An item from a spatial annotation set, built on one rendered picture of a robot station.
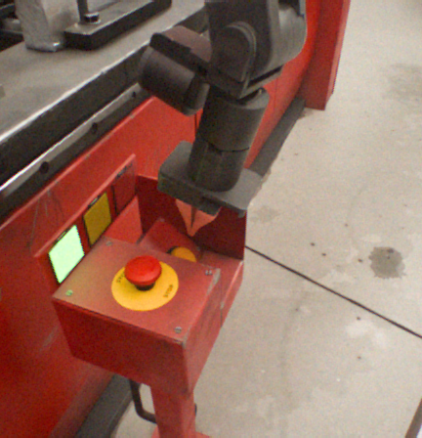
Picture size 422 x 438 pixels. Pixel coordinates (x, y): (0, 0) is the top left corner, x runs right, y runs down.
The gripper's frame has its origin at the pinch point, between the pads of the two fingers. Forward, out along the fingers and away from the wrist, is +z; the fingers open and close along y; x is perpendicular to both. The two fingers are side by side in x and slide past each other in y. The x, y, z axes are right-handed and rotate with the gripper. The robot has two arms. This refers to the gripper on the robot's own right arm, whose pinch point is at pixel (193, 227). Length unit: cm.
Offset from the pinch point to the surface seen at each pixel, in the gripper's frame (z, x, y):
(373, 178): 69, -138, -47
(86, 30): -3.4, -26.7, 32.2
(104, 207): -0.7, 4.0, 10.3
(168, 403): 30.8, 8.3, -6.6
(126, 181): -0.9, -1.4, 10.3
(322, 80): 63, -194, -8
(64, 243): -1.5, 11.5, 10.6
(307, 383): 71, -30, -39
